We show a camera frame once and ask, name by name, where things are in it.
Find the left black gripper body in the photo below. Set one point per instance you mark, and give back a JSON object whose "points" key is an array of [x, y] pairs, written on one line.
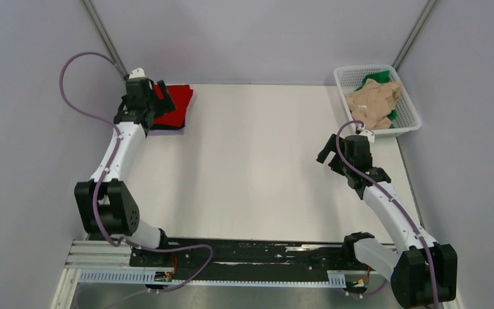
{"points": [[150, 104]]}

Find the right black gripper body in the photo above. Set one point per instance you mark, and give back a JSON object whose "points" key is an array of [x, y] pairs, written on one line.
{"points": [[342, 145]]}

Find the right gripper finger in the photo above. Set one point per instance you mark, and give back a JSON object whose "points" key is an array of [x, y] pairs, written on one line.
{"points": [[338, 167], [330, 147]]}

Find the red t shirt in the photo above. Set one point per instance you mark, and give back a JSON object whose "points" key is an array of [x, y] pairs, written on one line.
{"points": [[181, 95]]}

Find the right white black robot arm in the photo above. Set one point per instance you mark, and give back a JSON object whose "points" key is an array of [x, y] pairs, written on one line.
{"points": [[420, 270]]}

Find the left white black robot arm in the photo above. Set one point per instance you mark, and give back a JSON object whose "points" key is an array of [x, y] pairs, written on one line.
{"points": [[105, 204]]}

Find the folded black t shirt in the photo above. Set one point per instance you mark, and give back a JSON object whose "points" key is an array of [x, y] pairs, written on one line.
{"points": [[168, 127]]}

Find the folded lavender t shirt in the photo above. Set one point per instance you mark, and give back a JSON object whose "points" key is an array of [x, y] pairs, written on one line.
{"points": [[161, 133]]}

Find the beige t shirt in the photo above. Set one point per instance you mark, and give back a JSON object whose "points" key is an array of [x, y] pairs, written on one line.
{"points": [[372, 104]]}

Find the green t shirt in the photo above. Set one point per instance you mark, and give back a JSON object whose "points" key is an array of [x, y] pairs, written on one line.
{"points": [[377, 77]]}

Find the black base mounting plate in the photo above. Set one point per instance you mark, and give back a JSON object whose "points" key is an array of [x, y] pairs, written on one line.
{"points": [[249, 261]]}

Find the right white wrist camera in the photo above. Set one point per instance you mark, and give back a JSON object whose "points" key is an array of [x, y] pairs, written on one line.
{"points": [[368, 134]]}

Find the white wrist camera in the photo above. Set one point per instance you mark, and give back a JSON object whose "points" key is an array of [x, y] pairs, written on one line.
{"points": [[368, 134], [137, 73]]}

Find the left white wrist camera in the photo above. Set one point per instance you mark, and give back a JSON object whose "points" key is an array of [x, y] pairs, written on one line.
{"points": [[137, 73]]}

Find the aluminium frame rail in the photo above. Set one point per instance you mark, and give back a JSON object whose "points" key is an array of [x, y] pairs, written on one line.
{"points": [[108, 263]]}

